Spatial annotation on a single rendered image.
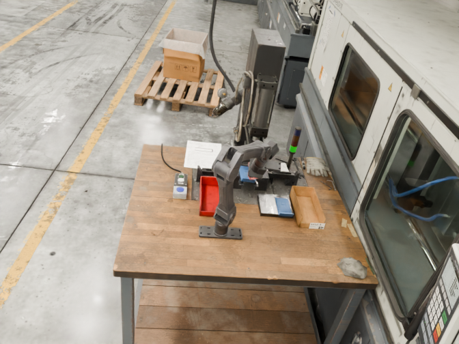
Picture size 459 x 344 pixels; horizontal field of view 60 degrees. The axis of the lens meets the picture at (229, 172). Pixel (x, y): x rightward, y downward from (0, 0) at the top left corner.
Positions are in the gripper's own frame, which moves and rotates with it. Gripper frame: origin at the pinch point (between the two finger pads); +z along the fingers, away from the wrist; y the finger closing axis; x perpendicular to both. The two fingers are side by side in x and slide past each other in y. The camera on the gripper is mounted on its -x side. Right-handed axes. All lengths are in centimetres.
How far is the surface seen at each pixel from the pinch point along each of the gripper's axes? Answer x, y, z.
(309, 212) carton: -33.4, -12.1, 7.2
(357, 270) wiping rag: -46, -45, -13
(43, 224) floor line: 124, 1, 134
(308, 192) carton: -34.5, 0.8, 11.1
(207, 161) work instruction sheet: 18.7, 20.8, 31.3
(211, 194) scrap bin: 17.0, -6.3, 15.5
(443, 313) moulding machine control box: -40, -69, -70
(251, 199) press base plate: -3.7, -6.9, 13.7
